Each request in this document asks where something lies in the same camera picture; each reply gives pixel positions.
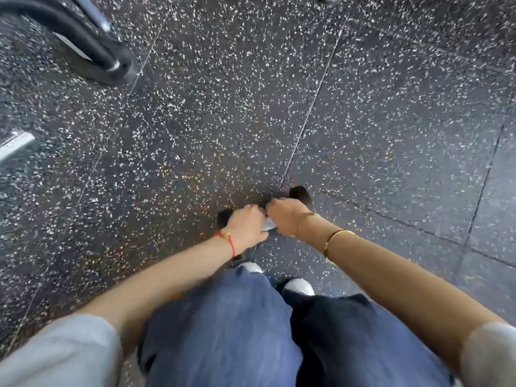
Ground person's right hand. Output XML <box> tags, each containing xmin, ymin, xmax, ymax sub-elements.
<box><xmin>265</xmin><ymin>197</ymin><xmax>314</xmax><ymax>238</ymax></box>

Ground person's left hand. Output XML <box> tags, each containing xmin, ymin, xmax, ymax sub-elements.
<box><xmin>224</xmin><ymin>204</ymin><xmax>270</xmax><ymax>254</ymax></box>

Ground small black steel-handle dumbbell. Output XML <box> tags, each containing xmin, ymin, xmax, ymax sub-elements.
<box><xmin>217</xmin><ymin>185</ymin><xmax>315</xmax><ymax>234</ymax></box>

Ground person's left forearm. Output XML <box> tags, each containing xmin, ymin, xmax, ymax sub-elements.
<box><xmin>76</xmin><ymin>233</ymin><xmax>242</xmax><ymax>355</ymax></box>

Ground person's right forearm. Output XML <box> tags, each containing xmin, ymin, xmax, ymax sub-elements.
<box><xmin>296</xmin><ymin>213</ymin><xmax>510</xmax><ymax>374</ymax></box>

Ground blue jeans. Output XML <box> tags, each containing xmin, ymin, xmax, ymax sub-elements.
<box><xmin>137</xmin><ymin>266</ymin><xmax>456</xmax><ymax>387</ymax></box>

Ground white shirt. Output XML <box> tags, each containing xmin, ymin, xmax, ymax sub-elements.
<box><xmin>0</xmin><ymin>313</ymin><xmax>516</xmax><ymax>387</ymax></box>

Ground rows of black dumbbells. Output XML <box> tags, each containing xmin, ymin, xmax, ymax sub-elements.
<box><xmin>0</xmin><ymin>131</ymin><xmax>36</xmax><ymax>162</ymax></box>

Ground thin gold chain bracelet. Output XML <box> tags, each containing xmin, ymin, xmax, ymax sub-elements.
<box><xmin>295</xmin><ymin>212</ymin><xmax>316</xmax><ymax>238</ymax></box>

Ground red string bracelet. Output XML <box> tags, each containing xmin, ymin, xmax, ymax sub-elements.
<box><xmin>212</xmin><ymin>229</ymin><xmax>237</xmax><ymax>259</ymax></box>

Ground gold bangle bracelet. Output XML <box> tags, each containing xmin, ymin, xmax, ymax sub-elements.
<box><xmin>323</xmin><ymin>229</ymin><xmax>356</xmax><ymax>264</ymax></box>

